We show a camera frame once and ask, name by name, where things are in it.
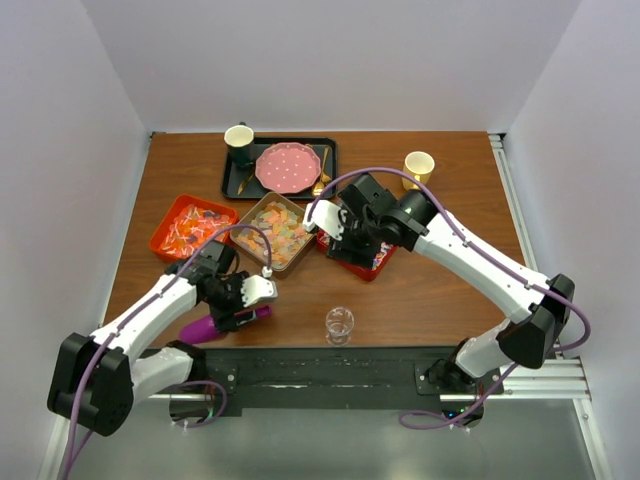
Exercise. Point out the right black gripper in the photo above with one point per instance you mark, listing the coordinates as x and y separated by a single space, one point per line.
346 249

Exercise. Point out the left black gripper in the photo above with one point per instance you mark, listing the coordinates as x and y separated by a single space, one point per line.
225 319

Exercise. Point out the red box of lollipops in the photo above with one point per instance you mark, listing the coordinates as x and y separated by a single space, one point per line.
367 266

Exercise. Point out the purple plastic scoop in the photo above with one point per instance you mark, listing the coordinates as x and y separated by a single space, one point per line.
207 329

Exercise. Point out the silver tin of gummies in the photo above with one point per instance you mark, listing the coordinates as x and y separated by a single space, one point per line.
281 222

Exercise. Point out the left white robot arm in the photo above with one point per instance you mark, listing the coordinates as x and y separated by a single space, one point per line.
99 378

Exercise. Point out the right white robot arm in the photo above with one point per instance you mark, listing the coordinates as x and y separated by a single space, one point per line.
535 307

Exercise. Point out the gold fork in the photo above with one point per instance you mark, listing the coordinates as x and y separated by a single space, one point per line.
327 172

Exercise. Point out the gold spoon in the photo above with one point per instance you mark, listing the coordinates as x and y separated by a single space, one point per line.
318 187

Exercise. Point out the yellow mug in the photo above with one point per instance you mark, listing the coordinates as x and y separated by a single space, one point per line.
419 165

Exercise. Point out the pink polka dot plate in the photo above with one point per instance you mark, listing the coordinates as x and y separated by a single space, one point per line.
288 168

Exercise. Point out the clear glass jar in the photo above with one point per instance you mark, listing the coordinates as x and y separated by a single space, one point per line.
339 324

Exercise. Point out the orange candy box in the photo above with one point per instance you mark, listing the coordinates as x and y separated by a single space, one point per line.
187 224

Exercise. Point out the black serving tray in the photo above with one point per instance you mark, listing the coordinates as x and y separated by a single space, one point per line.
233 175

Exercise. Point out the dark green cup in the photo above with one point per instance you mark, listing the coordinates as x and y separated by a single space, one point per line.
239 140

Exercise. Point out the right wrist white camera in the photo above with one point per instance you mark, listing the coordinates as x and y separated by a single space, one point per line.
326 216

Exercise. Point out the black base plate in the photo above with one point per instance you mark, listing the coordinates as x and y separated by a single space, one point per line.
344 378

